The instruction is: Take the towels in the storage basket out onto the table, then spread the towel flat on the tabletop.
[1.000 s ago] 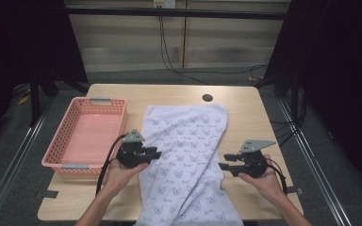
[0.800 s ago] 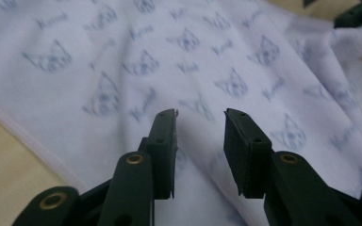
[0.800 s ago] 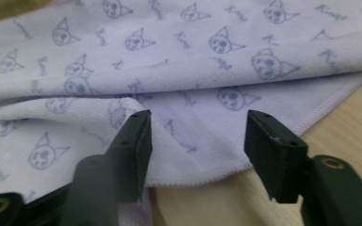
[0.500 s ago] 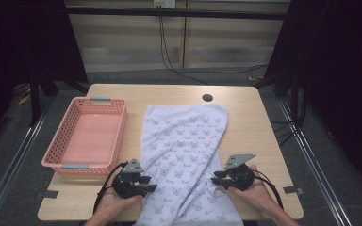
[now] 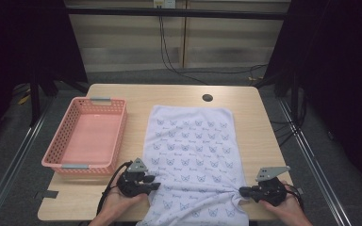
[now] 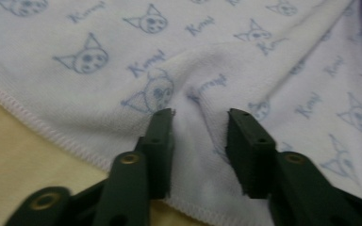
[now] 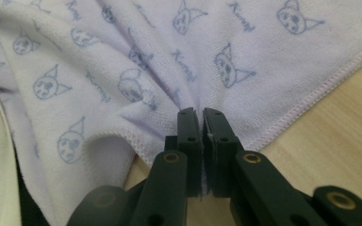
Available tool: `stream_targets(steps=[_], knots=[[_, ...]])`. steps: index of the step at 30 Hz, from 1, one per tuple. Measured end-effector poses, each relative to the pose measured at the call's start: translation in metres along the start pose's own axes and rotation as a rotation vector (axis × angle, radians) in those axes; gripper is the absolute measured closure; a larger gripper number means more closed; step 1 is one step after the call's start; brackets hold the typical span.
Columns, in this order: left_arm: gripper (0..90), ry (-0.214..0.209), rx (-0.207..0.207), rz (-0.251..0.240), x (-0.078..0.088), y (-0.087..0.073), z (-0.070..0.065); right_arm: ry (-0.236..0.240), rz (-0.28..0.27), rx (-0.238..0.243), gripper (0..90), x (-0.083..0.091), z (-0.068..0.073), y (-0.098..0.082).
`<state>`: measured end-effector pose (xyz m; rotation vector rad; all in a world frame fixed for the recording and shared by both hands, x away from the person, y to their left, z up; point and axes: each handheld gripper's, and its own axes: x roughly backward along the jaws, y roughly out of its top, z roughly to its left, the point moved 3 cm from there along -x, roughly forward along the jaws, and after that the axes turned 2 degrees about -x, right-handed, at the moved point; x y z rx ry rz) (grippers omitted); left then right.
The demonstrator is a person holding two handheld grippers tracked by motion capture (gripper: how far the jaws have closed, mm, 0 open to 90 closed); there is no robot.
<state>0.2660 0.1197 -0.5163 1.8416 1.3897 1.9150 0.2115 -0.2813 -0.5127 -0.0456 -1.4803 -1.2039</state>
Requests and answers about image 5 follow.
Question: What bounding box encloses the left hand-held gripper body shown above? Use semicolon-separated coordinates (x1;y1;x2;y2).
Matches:
116;157;149;199

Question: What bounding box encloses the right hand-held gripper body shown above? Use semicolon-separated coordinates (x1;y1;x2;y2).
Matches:
250;166;291;208

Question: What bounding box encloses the white printed t-shirt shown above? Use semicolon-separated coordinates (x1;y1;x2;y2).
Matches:
136;105;250;226

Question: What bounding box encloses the pink plastic basket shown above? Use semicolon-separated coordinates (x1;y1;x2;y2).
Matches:
41;96;128;176

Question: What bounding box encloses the person's left hand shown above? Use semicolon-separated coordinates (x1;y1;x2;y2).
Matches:
101;180;149;219

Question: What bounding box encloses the person's right hand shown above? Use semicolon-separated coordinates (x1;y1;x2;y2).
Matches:
258;180;304;221

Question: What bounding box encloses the dark tape strip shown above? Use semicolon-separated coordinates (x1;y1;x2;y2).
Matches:
33;189;59;201

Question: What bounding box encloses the black metal stand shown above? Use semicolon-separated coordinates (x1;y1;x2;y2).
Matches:
28;70;90;127
253;70;300;126

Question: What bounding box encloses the dark curtain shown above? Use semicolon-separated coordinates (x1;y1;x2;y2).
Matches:
0;0;90;152
263;0;362;197

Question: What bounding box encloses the yellow tool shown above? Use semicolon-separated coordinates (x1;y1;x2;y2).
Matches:
16;93;32;105

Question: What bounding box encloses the black horizontal metal bar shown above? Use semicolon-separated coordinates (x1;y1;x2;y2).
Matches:
65;7;292;21

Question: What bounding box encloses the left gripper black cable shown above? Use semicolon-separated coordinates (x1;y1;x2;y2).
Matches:
95;160;134;217

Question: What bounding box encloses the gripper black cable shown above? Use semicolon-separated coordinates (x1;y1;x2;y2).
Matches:
283;184;305;212
95;160;134;217

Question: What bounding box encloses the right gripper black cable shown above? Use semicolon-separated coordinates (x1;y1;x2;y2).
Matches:
283;184;305;212

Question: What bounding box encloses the metal floor rail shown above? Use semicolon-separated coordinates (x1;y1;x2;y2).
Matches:
276;98;354;226
0;97;57;226

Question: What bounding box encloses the bundle of black cables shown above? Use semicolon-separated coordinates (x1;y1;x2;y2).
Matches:
269;88;307;148

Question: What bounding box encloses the black floor cable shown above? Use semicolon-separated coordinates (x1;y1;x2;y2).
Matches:
175;63;269;83

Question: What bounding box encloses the black hanging power cable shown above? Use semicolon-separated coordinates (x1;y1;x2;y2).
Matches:
157;8;210;86

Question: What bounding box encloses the white wall socket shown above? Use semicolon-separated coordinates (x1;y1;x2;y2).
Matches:
152;0;177;9

